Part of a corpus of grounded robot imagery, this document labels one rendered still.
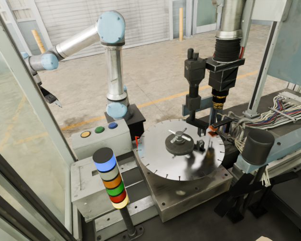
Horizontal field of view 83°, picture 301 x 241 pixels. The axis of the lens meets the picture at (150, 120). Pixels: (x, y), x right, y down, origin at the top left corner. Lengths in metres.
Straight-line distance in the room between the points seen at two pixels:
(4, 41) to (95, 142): 0.50
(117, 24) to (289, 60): 0.63
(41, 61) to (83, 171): 0.57
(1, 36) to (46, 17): 5.72
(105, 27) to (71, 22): 5.47
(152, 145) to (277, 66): 0.46
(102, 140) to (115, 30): 0.50
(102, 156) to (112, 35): 0.59
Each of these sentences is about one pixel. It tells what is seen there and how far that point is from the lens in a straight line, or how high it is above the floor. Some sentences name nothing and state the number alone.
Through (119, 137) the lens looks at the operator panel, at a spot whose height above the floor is 0.87.
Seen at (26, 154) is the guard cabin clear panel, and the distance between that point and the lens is 0.57.
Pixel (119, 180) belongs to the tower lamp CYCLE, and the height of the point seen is 1.08.
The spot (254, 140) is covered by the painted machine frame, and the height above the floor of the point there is 1.12.
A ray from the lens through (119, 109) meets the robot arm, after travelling 0.99.
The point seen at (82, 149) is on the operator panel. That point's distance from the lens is 0.89.
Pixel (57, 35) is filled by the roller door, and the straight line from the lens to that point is 6.36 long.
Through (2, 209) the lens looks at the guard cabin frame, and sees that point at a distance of 0.41.
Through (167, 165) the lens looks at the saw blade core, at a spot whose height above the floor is 0.95.
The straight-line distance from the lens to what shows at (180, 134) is 0.65.
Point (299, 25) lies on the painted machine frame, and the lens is 0.54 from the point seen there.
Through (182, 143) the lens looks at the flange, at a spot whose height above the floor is 0.97.
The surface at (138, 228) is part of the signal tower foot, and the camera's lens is 0.73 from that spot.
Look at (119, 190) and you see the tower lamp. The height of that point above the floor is 1.05.
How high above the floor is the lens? 1.43
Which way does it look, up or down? 36 degrees down
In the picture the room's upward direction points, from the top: 7 degrees counter-clockwise
